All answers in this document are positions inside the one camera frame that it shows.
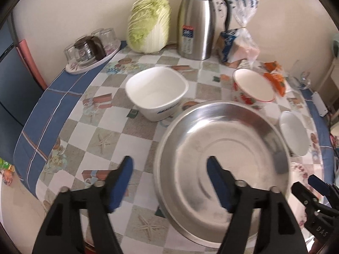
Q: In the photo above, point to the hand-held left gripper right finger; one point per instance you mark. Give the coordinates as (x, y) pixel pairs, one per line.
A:
(218, 184)

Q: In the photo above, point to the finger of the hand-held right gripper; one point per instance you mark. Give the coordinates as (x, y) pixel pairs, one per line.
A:
(319, 184)
(302, 193)

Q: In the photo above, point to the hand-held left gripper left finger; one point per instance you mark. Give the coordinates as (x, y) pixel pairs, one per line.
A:
(122, 182)

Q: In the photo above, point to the small white round bowl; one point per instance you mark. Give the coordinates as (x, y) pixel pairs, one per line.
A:
(294, 133)

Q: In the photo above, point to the white square bowl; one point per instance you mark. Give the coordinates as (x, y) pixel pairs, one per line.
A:
(156, 90)

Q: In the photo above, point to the floral bowl with red rim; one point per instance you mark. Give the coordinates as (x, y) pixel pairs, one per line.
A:
(253, 86)

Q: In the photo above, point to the printed checkered tablecloth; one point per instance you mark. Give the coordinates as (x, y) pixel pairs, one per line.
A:
(111, 127)

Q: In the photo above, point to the white power strip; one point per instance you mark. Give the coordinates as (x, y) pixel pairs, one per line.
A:
(319, 103)

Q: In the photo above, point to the clear stemmed glass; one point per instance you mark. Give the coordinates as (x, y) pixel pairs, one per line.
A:
(304, 80)

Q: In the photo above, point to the orange snack packet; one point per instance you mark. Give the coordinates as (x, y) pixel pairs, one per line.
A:
(278, 82)
(273, 66)

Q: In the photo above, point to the colourful snack packet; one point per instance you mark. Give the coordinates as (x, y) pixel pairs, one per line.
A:
(6, 170)

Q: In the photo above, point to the oval floral tray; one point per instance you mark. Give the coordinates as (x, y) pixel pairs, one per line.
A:
(79, 68)

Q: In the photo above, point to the clear drinking glass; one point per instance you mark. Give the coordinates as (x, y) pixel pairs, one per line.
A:
(86, 54)
(70, 53)
(110, 37)
(96, 33)

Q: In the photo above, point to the bagged sliced bread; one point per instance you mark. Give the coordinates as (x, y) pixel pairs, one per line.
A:
(238, 47)

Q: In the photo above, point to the dark brown cup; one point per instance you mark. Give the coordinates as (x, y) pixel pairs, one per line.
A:
(95, 45)

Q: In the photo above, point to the dark blue cabinet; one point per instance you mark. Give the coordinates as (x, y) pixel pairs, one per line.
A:
(14, 90)

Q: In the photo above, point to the napa cabbage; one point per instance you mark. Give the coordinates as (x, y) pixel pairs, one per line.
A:
(148, 23)

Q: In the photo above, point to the steel thermos jug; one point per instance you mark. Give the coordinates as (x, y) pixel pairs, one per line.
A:
(197, 21)

